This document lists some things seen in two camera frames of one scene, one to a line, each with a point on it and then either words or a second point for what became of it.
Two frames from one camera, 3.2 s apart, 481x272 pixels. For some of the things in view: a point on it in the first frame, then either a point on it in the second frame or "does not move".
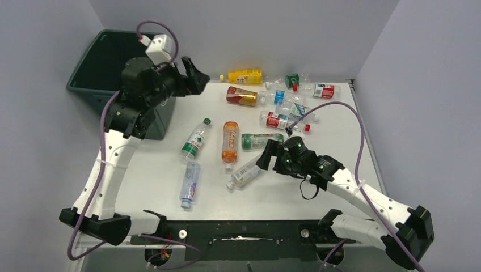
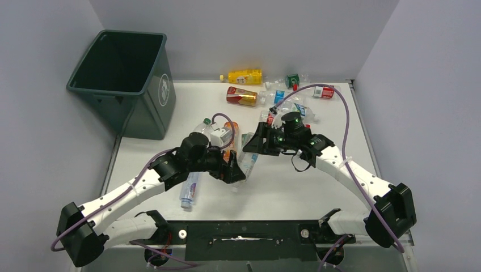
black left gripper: (185, 87) → (229, 173)
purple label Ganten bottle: (189, 186) does not move
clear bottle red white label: (281, 120) does not move
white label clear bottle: (244, 175) → (247, 161)
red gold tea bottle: (241, 96) does not move
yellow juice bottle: (245, 76) does not move
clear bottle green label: (288, 80) does not move
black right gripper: (271, 149) → (257, 145)
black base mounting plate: (250, 241) does not move
